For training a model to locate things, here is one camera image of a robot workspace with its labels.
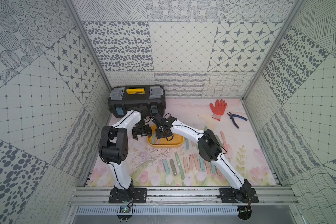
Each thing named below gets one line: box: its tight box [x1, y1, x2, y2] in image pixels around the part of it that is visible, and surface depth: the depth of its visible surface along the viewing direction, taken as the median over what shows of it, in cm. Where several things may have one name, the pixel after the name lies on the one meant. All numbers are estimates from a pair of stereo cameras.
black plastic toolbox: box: [107, 84, 166, 118], surface depth 100 cm
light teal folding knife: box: [161, 158, 171, 175], surface depth 85 cm
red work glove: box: [209, 99, 228, 121], surface depth 116 cm
